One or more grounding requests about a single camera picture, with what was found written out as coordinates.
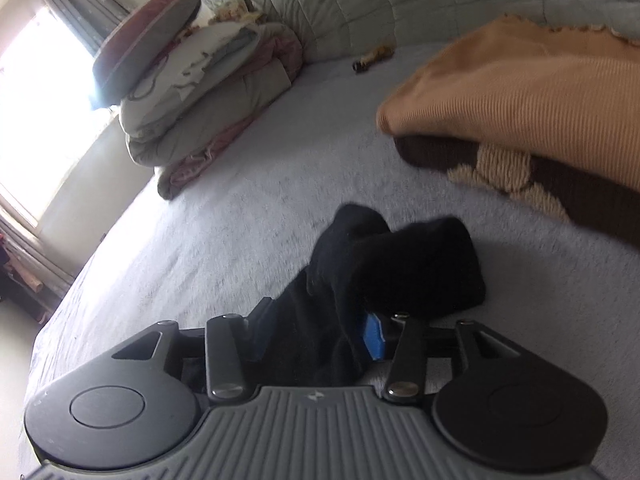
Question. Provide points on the orange ribbed folded cloth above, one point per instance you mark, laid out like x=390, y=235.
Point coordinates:
x=525, y=90

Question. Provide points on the maroon and grey pillow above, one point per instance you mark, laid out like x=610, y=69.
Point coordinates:
x=145, y=45

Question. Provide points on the window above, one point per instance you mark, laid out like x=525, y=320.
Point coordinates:
x=45, y=110

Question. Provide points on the beige patterned curtain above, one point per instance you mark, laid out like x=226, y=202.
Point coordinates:
x=45, y=275
x=85, y=5

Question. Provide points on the white cartoon print quilt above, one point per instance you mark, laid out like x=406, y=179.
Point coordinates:
x=200, y=70

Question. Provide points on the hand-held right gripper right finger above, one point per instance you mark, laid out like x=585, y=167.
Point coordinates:
x=375, y=337

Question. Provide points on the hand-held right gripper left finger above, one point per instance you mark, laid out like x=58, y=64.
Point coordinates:
x=225, y=355

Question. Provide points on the beige and black raglan shirt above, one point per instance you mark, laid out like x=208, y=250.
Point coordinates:
x=400, y=260

